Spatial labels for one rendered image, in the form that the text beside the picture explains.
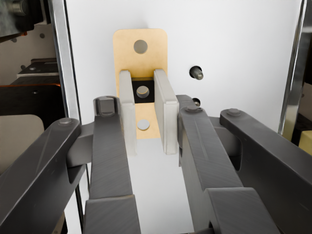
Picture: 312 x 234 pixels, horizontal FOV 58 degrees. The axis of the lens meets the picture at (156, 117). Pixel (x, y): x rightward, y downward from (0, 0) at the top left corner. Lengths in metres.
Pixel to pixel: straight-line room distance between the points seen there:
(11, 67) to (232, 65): 0.43
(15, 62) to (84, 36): 0.35
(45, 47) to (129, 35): 0.38
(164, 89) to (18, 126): 0.18
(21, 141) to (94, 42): 0.13
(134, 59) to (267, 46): 0.12
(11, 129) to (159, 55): 0.17
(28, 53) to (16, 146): 0.29
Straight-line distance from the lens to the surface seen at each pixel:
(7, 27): 0.24
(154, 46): 0.20
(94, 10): 0.24
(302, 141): 0.31
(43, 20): 0.43
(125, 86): 0.16
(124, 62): 0.20
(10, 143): 0.32
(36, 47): 0.57
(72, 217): 0.33
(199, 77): 0.24
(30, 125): 0.30
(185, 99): 0.16
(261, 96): 0.28
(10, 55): 0.59
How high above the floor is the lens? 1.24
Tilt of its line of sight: 66 degrees down
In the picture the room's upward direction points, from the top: 165 degrees clockwise
